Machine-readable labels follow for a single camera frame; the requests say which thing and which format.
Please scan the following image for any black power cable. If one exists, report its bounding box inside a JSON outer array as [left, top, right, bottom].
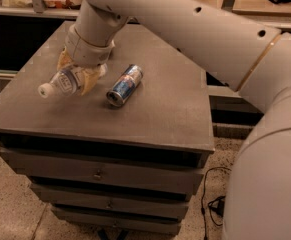
[[200, 166, 232, 240]]

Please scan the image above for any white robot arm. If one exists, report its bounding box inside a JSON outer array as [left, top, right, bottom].
[[65, 0, 291, 240]]

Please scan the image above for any top grey drawer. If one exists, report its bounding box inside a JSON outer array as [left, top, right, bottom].
[[0, 148, 202, 196]]

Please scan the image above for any bottom grey drawer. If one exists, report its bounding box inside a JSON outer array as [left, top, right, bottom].
[[52, 206, 181, 235]]

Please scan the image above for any grey drawer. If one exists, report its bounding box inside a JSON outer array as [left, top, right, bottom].
[[30, 183, 188, 221], [52, 206, 181, 235], [0, 148, 202, 196]]

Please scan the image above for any middle grey drawer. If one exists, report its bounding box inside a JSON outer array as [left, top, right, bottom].
[[30, 183, 188, 221]]

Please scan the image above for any clear plastic water bottle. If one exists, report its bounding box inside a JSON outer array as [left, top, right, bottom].
[[38, 66, 84, 98]]

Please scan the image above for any grey drawer cabinet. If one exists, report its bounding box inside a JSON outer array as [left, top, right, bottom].
[[0, 20, 216, 237]]

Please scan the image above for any metal railing frame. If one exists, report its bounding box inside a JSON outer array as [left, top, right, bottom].
[[0, 0, 291, 32]]

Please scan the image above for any black power adapter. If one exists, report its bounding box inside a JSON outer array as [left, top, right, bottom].
[[216, 196, 225, 217]]

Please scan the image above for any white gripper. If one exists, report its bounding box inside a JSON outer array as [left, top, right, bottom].
[[56, 25, 115, 95]]

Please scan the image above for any blue silver drink can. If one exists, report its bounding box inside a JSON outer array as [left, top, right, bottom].
[[106, 64, 143, 107]]

